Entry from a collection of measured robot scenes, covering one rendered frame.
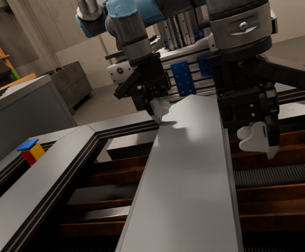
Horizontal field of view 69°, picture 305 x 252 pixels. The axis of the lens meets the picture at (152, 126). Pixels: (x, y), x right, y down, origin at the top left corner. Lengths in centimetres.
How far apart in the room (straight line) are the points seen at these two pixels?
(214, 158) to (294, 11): 414
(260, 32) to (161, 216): 32
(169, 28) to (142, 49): 64
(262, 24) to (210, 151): 28
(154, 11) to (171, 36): 79
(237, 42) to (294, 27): 426
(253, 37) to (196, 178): 27
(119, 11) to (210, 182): 43
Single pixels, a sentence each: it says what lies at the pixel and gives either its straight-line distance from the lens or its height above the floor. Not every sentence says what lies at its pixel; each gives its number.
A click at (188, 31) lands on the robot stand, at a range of 122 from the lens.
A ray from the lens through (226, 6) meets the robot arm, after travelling 32.
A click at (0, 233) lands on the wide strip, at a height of 85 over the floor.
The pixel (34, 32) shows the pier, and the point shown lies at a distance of 614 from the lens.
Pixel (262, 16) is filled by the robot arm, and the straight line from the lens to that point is 33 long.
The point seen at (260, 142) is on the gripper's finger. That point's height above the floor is 91.
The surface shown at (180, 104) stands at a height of 85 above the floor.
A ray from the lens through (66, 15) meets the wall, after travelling 576.
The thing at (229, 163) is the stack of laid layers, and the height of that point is 83.
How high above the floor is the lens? 115
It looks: 25 degrees down
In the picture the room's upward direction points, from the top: 22 degrees counter-clockwise
